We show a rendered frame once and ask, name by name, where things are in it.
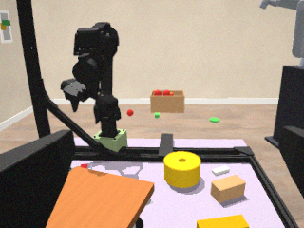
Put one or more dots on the yellow rectangular block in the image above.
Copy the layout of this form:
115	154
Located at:
237	221

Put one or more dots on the yellow short cylinder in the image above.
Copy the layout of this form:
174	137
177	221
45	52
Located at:
182	169

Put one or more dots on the tan rectangular block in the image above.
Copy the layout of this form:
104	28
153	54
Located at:
227	188

